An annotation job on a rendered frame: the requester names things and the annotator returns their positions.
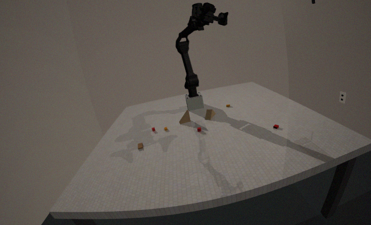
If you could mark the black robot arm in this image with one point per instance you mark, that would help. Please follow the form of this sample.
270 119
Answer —
192 80

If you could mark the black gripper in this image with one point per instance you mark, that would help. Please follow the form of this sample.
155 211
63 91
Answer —
205 17

